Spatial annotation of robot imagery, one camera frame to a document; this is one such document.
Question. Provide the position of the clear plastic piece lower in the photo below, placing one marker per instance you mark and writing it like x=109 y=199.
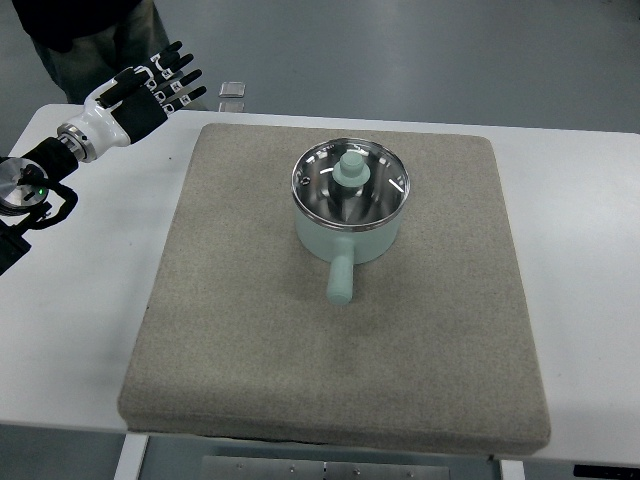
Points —
x=231 y=107

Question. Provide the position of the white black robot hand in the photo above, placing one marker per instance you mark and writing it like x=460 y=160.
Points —
x=131 y=105

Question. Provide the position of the mint green pot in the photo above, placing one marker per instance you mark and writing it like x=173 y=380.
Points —
x=343 y=250

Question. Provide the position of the glass lid with green knob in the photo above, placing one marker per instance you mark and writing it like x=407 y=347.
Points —
x=350 y=184

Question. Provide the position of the beige fabric mat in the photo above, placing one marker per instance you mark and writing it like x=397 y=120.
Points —
x=249 y=335

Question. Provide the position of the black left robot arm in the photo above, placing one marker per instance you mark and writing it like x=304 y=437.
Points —
x=32 y=190

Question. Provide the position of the metal plate under table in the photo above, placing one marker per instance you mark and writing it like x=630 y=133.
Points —
x=225 y=467

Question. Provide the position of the clear plastic piece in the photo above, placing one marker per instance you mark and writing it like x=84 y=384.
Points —
x=232 y=89
x=231 y=107

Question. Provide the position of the white table leg frame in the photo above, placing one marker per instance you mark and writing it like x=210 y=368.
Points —
x=131 y=457

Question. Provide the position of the person in dark clothes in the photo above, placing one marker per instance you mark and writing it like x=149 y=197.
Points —
x=83 y=44

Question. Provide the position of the clear plastic piece upper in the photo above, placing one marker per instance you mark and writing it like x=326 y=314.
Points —
x=232 y=89

